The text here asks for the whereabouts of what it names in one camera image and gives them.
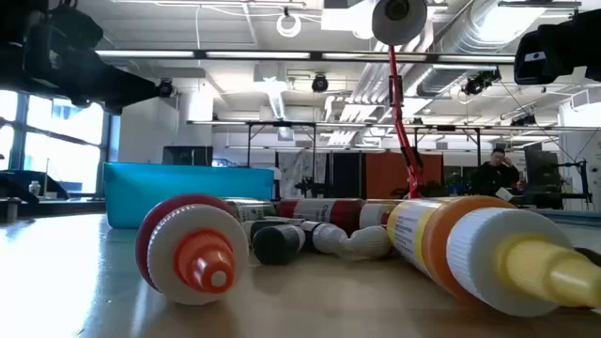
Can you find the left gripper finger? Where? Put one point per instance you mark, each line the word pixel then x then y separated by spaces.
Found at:
pixel 112 84

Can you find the blue plastic bin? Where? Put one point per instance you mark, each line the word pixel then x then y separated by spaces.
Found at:
pixel 141 188

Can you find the large red food coloring bottle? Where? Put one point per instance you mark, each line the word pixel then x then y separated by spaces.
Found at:
pixel 192 253
pixel 319 211

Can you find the large orange bottle yellow cap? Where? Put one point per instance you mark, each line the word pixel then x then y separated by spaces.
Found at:
pixel 469 244

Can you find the small dark green dropper bottle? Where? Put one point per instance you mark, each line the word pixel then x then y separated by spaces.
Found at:
pixel 277 244

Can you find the long ceiling light strip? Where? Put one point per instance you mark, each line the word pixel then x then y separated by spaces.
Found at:
pixel 258 55
pixel 145 54
pixel 352 56
pixel 476 58

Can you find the large window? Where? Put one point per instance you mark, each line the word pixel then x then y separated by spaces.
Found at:
pixel 61 141

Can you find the black monitor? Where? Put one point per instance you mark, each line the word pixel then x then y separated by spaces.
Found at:
pixel 188 156
pixel 540 169

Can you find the office desk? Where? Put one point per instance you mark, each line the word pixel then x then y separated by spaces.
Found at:
pixel 70 206

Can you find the black monitor stand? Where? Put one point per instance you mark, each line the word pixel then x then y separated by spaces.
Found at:
pixel 583 180

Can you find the person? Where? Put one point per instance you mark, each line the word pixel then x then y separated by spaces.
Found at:
pixel 493 178

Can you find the white box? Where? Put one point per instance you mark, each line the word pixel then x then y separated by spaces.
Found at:
pixel 503 194

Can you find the red desk lamp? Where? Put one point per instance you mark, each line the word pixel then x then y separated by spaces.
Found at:
pixel 399 21

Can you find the white patterned curtain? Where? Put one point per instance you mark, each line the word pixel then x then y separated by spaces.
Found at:
pixel 293 169

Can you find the black tripod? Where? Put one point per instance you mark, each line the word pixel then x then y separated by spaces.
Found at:
pixel 312 185

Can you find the black panel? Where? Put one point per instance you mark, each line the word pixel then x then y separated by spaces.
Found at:
pixel 347 173

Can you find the black ceiling camera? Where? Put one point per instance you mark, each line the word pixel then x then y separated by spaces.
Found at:
pixel 319 83
pixel 523 119
pixel 479 82

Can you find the black aluminium frame rig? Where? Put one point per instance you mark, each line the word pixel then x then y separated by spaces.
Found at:
pixel 282 124

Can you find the black overhead frame bar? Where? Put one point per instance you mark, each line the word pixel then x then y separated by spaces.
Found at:
pixel 317 56

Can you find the orange partition wall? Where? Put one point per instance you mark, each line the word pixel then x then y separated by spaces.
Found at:
pixel 385 173

